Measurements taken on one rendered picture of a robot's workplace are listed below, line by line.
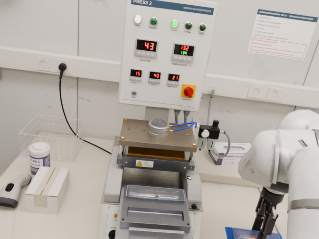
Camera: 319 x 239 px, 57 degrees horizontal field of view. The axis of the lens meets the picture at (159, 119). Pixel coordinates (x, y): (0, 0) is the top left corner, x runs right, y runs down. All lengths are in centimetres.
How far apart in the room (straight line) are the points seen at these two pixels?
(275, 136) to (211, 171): 94
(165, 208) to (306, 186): 53
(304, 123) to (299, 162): 18
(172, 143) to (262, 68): 80
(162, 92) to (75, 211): 58
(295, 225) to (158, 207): 52
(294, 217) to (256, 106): 126
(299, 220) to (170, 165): 63
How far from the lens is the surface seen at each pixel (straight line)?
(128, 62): 113
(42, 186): 126
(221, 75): 161
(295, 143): 58
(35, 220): 125
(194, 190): 104
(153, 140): 103
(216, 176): 150
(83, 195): 134
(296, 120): 69
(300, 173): 51
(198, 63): 114
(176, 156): 106
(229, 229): 130
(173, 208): 94
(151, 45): 111
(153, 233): 84
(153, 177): 116
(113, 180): 102
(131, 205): 92
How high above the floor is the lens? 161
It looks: 25 degrees down
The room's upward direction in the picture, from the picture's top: 8 degrees clockwise
